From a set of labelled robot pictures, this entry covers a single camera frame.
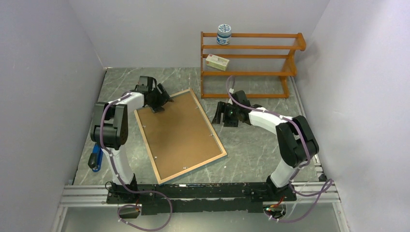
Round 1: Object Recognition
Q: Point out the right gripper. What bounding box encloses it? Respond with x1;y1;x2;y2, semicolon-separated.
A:
211;101;239;127

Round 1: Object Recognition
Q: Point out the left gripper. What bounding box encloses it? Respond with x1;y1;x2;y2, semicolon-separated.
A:
148;84;174;113

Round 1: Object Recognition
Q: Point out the blue wooden picture frame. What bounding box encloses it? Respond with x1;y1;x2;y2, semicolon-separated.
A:
133;88;228;186

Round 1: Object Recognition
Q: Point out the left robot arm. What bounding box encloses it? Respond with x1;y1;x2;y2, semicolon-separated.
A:
90;76;173;203

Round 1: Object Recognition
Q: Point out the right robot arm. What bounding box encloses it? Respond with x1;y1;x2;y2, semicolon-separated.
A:
212;90;319;201

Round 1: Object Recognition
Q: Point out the small white green box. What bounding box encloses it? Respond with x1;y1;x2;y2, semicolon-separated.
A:
205;54;230;71

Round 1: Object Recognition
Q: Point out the orange wooden shelf rack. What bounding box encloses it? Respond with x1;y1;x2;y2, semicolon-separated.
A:
200;32;307;99

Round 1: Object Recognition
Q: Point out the blue white ceramic jar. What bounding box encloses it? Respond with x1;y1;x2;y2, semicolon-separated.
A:
217;24;232;45

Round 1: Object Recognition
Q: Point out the blue stapler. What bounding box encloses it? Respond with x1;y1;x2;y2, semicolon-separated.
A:
88;144;104;173

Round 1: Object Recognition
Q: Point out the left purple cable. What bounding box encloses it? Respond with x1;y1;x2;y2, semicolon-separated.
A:
99;93;174;232

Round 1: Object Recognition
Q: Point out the purple cable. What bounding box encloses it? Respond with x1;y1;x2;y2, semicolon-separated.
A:
99;93;174;232
225;75;335;224

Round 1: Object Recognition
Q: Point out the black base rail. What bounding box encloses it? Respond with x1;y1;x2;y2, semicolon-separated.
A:
106;182;297;215

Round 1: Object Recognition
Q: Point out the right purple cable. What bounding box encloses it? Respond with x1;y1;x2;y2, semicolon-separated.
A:
225;75;335;224

